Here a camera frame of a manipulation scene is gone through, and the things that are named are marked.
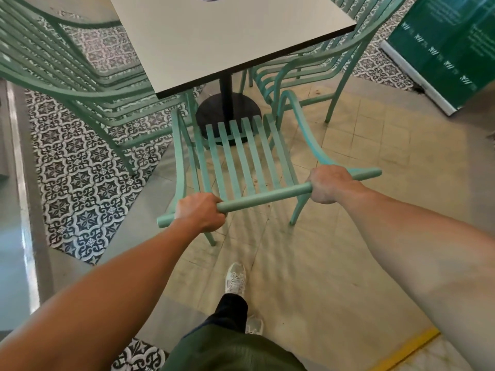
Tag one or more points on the white sneaker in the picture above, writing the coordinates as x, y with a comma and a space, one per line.
236, 278
254, 325

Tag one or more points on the person's right forearm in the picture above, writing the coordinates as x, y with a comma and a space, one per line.
425, 247

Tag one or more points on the person's left fingers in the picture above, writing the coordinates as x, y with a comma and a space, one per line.
203, 197

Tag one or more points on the person's left forearm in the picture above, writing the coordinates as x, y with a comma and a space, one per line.
96, 297

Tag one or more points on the black table pedestal base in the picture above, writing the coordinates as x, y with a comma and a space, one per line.
228, 106

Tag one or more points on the person's right fingers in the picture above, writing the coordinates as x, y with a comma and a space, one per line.
326, 171

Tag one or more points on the person's left hand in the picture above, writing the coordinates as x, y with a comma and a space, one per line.
197, 212

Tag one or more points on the dark green shirt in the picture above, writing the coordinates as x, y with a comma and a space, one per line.
228, 353

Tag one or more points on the green roll-up banner stand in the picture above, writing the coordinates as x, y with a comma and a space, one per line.
444, 46

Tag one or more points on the teal slatted metal chair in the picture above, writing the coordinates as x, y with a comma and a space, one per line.
263, 197

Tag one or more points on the black trousers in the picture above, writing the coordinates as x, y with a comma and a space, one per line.
230, 312

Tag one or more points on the person's right hand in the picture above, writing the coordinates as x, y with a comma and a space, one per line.
332, 185

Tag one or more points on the stacked teal metal chairs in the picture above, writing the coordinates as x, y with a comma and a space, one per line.
69, 81
309, 69

